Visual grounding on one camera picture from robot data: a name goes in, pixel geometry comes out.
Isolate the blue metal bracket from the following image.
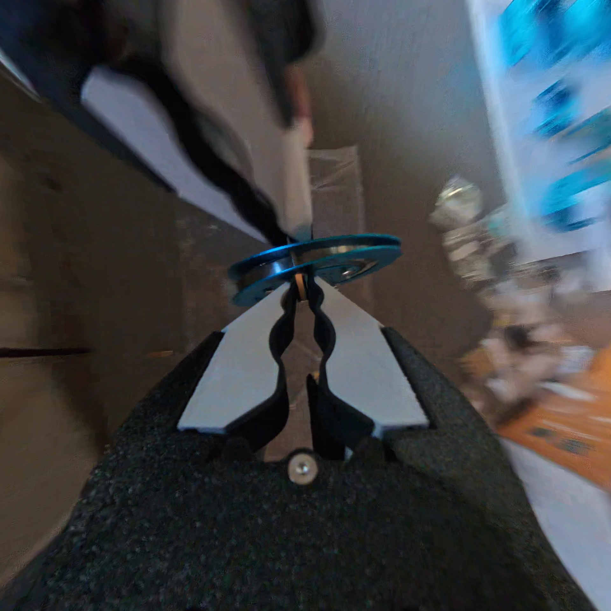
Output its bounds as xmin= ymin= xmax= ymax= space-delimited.
xmin=532 ymin=81 xmax=581 ymax=137
xmin=539 ymin=173 xmax=611 ymax=233
xmin=499 ymin=0 xmax=611 ymax=65

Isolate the blue disc bearing assembly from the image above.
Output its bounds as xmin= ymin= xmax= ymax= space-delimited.
xmin=228 ymin=233 xmax=403 ymax=307

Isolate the white foam board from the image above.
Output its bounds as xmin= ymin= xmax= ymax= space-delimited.
xmin=470 ymin=0 xmax=611 ymax=264

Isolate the pile of small screw bags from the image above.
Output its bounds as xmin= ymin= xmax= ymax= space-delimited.
xmin=430 ymin=177 xmax=597 ymax=417

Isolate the person's left hand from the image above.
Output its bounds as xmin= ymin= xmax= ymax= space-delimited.
xmin=287 ymin=67 xmax=312 ymax=127

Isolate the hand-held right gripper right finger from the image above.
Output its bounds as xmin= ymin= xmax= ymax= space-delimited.
xmin=305 ymin=277 xmax=430 ymax=438

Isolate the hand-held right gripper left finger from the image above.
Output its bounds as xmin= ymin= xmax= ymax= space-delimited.
xmin=177 ymin=284 xmax=299 ymax=434

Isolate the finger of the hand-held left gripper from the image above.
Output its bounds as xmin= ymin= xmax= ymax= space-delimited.
xmin=81 ymin=66 xmax=269 ymax=242
xmin=281 ymin=118 xmax=315 ymax=242

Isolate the orange cardboard box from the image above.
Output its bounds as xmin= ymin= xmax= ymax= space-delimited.
xmin=496 ymin=348 xmax=611 ymax=611

